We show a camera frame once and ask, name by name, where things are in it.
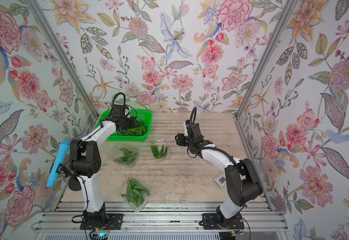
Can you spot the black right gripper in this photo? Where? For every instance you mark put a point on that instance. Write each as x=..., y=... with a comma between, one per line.
x=181, y=140

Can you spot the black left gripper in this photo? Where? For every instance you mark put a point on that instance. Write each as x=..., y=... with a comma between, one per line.
x=133, y=120

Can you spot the green peppers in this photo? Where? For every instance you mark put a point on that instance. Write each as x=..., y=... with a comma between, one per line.
x=139, y=131

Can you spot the clear clamshell container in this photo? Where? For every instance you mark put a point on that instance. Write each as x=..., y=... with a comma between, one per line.
x=161, y=149
x=134, y=193
x=125, y=155

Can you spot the clear clamshell container front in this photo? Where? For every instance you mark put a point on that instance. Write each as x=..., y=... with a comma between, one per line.
x=134, y=193

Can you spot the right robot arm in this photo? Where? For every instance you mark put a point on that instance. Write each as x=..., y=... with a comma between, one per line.
x=242, y=180

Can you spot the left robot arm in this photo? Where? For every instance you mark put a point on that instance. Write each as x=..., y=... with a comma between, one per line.
x=86, y=162

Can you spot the green plastic basket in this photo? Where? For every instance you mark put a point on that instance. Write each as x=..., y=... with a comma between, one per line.
x=106, y=130

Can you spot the small card box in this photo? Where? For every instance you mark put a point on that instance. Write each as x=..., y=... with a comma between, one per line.
x=220, y=180

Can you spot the blue microphone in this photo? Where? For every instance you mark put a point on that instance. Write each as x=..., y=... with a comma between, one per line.
x=59, y=161

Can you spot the aluminium corner profile left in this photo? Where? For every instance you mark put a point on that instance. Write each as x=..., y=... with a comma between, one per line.
x=41, y=19

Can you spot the aluminium corner profile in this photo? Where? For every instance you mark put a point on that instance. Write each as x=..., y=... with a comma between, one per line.
x=285, y=14
x=41, y=19

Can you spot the aluminium corner profile right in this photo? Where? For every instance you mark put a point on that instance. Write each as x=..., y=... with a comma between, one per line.
x=285, y=14

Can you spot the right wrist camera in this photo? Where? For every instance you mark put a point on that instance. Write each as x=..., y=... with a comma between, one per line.
x=186, y=127

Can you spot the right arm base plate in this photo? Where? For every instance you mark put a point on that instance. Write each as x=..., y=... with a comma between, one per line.
x=216, y=222

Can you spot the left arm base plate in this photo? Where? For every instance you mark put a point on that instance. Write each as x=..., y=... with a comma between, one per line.
x=92, y=221

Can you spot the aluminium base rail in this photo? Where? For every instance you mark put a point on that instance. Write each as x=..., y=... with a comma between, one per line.
x=162, y=217

